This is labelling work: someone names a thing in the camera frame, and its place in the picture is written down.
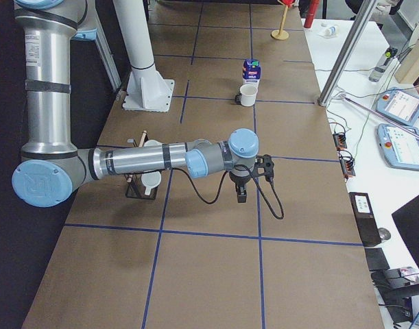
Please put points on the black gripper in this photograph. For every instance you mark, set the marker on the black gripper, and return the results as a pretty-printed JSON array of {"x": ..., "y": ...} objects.
[{"x": 238, "y": 179}]

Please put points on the white smiley mug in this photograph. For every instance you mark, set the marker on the white smiley mug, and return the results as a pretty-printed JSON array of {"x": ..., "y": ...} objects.
[{"x": 247, "y": 95}]

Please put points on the blue white milk carton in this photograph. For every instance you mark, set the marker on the blue white milk carton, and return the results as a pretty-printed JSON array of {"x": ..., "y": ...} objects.
[{"x": 251, "y": 72}]

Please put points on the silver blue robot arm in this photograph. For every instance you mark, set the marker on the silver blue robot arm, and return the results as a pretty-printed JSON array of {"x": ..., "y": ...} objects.
[{"x": 52, "y": 167}]

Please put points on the white cup on rack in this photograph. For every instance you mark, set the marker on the white cup on rack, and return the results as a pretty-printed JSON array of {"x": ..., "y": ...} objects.
[
  {"x": 150, "y": 181},
  {"x": 151, "y": 143}
]

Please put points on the black box with label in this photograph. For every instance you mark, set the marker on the black box with label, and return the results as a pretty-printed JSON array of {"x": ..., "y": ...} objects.
[{"x": 364, "y": 218}]

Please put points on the white column with base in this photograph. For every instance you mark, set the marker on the white column with base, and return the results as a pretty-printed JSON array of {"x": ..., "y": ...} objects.
[{"x": 146, "y": 89}]

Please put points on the wooden mug tree stand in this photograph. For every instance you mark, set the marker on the wooden mug tree stand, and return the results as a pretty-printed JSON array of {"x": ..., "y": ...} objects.
[{"x": 280, "y": 33}]

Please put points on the near teach pendant tablet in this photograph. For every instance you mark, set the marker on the near teach pendant tablet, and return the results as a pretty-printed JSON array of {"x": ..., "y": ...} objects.
[{"x": 400, "y": 149}]

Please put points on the teach pendant tablet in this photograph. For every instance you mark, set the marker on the teach pendant tablet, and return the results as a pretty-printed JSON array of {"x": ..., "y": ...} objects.
[
  {"x": 399, "y": 106},
  {"x": 400, "y": 149}
]

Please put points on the far teach pendant tablet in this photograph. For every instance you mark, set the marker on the far teach pendant tablet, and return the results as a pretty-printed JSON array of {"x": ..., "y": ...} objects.
[{"x": 399, "y": 106}]

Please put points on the small white blue bottle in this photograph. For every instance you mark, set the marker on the small white blue bottle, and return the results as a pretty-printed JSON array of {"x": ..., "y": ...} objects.
[{"x": 330, "y": 31}]

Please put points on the red bottle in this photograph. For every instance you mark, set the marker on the red bottle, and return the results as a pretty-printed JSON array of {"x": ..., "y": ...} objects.
[{"x": 313, "y": 6}]

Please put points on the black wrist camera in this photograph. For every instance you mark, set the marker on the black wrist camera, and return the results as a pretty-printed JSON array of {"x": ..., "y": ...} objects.
[{"x": 264, "y": 166}]

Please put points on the aluminium frame post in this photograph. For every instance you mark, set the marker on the aluminium frame post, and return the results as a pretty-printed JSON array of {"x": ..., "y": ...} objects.
[{"x": 358, "y": 26}]

